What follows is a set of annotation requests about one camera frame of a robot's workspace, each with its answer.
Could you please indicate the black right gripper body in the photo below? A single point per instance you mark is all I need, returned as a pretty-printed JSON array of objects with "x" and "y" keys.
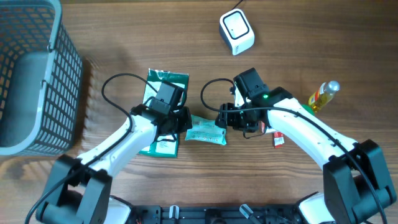
[{"x": 239, "y": 120}]

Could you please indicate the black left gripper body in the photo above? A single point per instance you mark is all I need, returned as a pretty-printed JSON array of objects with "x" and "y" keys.
[{"x": 181, "y": 120}]

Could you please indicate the orange small carton box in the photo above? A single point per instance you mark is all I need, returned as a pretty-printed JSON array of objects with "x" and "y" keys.
[{"x": 265, "y": 129}]

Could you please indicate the mint green wipes packet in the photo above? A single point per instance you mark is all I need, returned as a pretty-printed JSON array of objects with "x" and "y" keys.
[{"x": 206, "y": 130}]

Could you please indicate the green 3M gloves package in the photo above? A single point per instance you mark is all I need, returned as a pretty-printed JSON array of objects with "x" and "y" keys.
[{"x": 165, "y": 146}]

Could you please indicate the red stick sachet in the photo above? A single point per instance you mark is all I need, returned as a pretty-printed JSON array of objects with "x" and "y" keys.
[{"x": 278, "y": 139}]

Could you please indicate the green lid jar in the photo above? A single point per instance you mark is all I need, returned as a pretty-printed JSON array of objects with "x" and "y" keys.
[{"x": 308, "y": 109}]

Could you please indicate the yellow oil bottle silver cap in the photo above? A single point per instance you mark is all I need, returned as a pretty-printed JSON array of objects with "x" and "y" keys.
[{"x": 323, "y": 95}]

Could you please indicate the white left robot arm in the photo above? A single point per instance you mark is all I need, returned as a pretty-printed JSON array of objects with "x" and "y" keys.
[{"x": 78, "y": 189}]

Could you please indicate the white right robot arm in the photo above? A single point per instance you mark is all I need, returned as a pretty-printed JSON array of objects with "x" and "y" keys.
[{"x": 356, "y": 181}]

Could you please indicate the white barcode scanner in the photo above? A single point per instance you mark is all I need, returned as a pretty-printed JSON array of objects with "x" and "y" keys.
[{"x": 236, "y": 31}]

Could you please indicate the grey plastic shopping basket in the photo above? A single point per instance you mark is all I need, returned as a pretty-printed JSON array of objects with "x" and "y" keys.
[{"x": 41, "y": 79}]

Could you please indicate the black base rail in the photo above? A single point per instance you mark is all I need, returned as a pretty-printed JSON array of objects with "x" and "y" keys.
[{"x": 279, "y": 213}]

